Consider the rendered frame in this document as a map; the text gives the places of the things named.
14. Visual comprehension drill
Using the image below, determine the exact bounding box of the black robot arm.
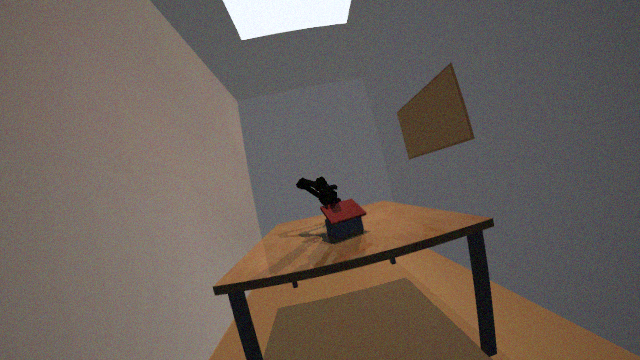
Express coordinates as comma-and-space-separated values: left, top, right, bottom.
296, 177, 329, 206

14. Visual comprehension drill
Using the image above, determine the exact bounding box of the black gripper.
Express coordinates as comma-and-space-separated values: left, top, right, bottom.
325, 184, 338, 205

